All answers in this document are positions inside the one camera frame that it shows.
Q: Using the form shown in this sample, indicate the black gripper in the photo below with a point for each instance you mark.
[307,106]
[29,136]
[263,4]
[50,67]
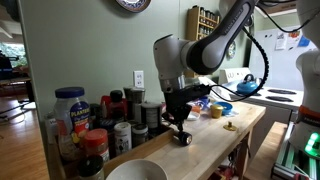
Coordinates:
[176,105]

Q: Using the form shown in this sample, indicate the black flashlight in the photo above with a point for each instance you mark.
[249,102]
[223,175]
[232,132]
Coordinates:
[185,138]

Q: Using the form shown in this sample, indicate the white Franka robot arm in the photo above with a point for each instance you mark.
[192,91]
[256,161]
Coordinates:
[213,46]

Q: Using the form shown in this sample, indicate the white plastic lid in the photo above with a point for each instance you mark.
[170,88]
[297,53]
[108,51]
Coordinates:
[193,115]

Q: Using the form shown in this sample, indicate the orange plastic cup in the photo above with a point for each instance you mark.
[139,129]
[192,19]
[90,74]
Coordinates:
[196,108]

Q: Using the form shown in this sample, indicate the glass jar with steel lid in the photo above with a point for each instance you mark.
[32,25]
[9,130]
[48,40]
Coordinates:
[151,115]

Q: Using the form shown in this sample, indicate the blue plastic cup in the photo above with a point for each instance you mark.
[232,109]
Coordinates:
[204,100]

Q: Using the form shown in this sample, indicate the small jar with grey lid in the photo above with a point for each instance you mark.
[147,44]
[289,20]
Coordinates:
[140,135]

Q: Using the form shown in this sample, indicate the steel pepper grinder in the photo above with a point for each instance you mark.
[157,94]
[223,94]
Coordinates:
[128,100]
[138,100]

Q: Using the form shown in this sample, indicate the small brass disc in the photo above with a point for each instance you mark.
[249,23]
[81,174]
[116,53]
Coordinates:
[230,127]

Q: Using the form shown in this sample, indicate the large white paper towel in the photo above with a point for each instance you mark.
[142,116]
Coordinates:
[208,82]

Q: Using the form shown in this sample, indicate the white shaker with black print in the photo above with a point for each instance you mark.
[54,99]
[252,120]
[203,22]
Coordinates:
[122,138]

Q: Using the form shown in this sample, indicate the white bowl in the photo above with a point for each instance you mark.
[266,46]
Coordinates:
[136,171]

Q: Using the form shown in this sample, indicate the red bottle with black cap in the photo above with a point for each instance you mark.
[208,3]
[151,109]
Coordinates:
[115,101]

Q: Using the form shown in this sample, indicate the spice bottle with red lid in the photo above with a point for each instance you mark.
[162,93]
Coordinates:
[96,143]

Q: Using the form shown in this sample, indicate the jar with black lid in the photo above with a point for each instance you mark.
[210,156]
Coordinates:
[90,166]

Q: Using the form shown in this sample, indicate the wooden spice rack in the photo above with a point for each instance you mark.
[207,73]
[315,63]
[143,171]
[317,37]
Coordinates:
[193,23]

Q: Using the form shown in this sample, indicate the white kitchen stove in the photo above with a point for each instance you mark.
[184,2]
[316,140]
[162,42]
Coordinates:
[283,96]

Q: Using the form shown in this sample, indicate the Planters jar with blue lid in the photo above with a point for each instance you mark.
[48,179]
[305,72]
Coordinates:
[71,116]

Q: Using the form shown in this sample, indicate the white refrigerator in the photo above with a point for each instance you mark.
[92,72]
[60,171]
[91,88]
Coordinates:
[266,56]

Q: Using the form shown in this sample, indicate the white paper on refrigerator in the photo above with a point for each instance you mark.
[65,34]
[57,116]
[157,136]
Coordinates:
[281,40]

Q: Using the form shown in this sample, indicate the blue note on refrigerator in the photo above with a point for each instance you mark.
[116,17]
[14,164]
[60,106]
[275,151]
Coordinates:
[303,41]

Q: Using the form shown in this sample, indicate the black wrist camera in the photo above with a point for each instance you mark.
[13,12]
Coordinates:
[198,91]

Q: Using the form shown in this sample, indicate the white wall outlet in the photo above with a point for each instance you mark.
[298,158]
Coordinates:
[138,79]

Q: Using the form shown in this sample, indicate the round wall clock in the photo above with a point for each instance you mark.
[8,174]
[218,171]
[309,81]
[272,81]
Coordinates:
[231,50]

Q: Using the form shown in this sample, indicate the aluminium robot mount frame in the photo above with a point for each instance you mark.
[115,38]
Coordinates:
[283,163]

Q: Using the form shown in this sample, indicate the decorative patterned wall plate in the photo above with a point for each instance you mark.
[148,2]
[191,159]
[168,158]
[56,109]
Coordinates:
[133,4]

